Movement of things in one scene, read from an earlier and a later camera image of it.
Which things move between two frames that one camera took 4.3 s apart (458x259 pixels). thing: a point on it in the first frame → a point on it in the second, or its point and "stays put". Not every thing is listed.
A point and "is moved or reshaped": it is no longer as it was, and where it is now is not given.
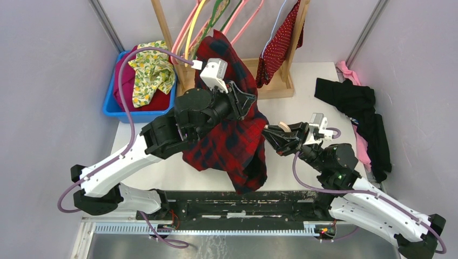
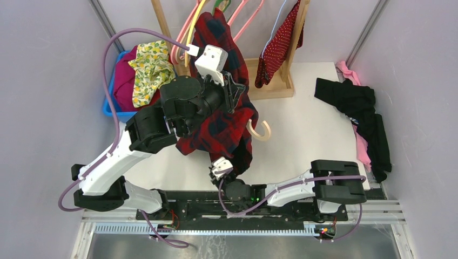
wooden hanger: [284, 126] → [266, 127]
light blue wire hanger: [273, 27] → [275, 52]
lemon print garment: [152, 69] stays put
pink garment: [349, 74] stays put
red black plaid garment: [239, 148] is moved or reshaped
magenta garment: [128, 81] stays put
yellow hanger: [201, 2] stays put
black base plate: [230, 206] stays put
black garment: [357, 103] stays put
